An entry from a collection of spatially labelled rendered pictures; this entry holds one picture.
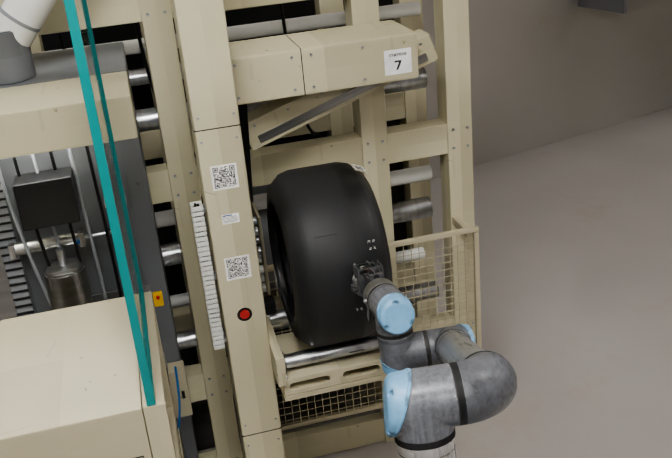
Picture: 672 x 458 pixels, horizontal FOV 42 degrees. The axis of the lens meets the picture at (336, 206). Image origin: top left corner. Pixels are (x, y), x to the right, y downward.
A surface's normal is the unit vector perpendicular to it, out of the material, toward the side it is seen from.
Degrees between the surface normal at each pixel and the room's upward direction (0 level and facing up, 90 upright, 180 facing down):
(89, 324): 0
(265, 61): 90
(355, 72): 90
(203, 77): 90
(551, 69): 90
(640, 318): 0
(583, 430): 0
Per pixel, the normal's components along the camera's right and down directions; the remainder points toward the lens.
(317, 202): 0.05, -0.60
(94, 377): -0.09, -0.92
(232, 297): 0.25, 0.36
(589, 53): 0.49, 0.30
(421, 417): 0.04, 0.20
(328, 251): 0.18, -0.10
